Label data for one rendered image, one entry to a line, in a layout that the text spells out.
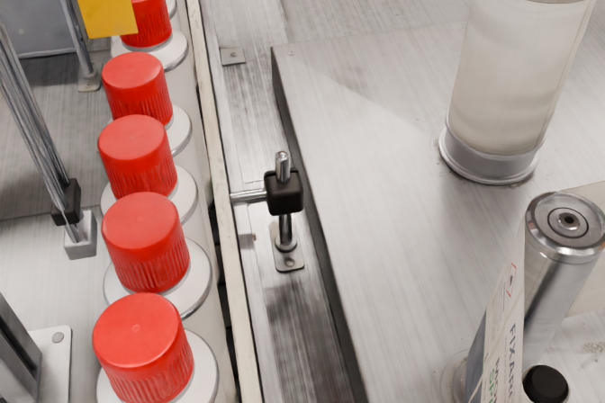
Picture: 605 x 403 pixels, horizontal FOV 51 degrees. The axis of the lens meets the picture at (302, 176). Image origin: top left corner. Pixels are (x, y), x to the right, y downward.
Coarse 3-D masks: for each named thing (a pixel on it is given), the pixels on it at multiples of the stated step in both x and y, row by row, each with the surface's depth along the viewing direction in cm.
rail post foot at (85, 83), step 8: (80, 64) 75; (96, 64) 75; (80, 72) 73; (96, 72) 73; (80, 80) 73; (88, 80) 73; (96, 80) 73; (80, 88) 72; (88, 88) 72; (96, 88) 72
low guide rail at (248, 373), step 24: (192, 0) 69; (192, 24) 66; (216, 120) 56; (216, 144) 54; (216, 168) 52; (216, 192) 50; (240, 288) 44; (240, 312) 43; (240, 336) 42; (240, 360) 41; (240, 384) 40
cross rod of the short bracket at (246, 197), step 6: (234, 192) 51; (240, 192) 51; (246, 192) 51; (252, 192) 51; (258, 192) 51; (264, 192) 51; (234, 198) 51; (240, 198) 51; (246, 198) 51; (252, 198) 51; (258, 198) 51; (264, 198) 51; (234, 204) 51; (240, 204) 51; (246, 204) 51
